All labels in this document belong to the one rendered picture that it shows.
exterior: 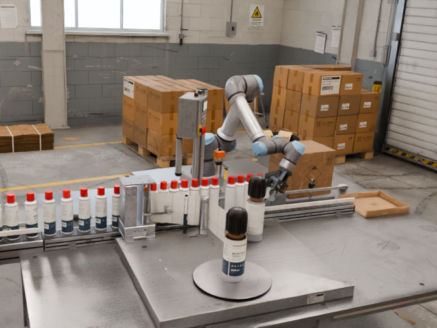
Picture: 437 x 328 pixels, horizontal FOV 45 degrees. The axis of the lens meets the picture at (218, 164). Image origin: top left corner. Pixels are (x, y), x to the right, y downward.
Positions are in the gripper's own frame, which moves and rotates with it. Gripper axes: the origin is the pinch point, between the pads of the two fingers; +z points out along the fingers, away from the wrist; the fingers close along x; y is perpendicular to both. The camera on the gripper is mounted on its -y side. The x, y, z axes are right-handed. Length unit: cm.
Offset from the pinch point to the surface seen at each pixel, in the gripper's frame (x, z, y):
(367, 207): 64, -25, 1
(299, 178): 26.2, -19.3, -17.6
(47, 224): -93, 53, 3
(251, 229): -19.8, 10.6, 31.8
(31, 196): -105, 45, 2
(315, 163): 30.4, -31.5, -18.3
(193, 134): -54, -12, 1
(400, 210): 75, -33, 14
